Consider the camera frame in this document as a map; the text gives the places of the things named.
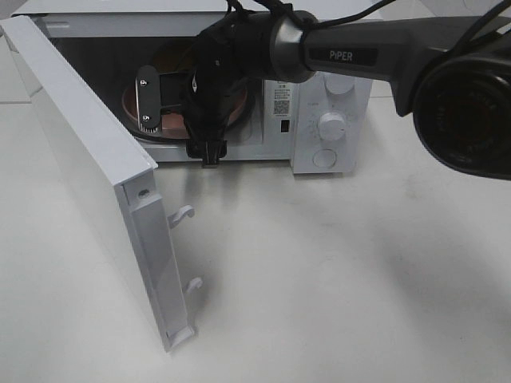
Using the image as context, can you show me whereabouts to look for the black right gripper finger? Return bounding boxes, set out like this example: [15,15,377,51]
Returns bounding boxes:
[201,140,220,167]

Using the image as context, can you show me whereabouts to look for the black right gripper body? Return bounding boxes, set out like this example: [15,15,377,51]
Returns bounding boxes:
[160,72,244,158]

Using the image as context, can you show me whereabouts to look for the pink round plate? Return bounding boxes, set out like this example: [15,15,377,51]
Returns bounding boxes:
[121,85,255,143]

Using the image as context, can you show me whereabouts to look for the burger with lettuce and tomato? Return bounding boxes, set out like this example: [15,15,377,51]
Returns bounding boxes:
[150,39,196,73]

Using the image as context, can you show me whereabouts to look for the white microwave door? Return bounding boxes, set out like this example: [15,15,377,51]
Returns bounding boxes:
[1,16,195,350]

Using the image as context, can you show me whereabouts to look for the round white door button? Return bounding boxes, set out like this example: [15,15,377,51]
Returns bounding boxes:
[312,149,337,168]

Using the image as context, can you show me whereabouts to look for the white dial knob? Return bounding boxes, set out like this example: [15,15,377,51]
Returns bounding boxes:
[324,74,355,96]
[318,112,347,141]

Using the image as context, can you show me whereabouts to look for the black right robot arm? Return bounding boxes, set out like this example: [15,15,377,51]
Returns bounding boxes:
[160,7,510,180]

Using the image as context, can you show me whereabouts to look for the glass microwave turntable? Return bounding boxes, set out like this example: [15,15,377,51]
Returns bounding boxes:
[135,101,254,142]

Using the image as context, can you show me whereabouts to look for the white microwave oven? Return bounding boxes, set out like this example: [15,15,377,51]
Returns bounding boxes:
[10,1,372,174]

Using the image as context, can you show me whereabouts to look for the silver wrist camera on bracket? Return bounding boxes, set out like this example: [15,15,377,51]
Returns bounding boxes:
[136,65,162,134]

